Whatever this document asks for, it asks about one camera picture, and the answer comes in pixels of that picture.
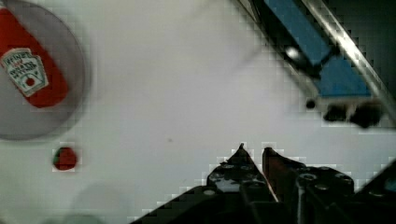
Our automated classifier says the red toy strawberry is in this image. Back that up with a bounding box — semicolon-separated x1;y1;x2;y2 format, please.
52;147;78;171

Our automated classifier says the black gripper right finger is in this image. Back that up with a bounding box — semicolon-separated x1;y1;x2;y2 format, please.
262;147;354;224

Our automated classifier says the black oven door handle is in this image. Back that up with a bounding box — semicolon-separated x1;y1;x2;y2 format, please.
250;0;340;79

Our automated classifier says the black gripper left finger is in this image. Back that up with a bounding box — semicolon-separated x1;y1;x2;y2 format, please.
206;143;268;193

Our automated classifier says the grey round plate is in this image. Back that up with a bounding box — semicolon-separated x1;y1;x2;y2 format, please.
0;0;90;141

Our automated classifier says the red plush ketchup bottle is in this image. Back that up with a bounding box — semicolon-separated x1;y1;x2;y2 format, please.
0;7;68;108

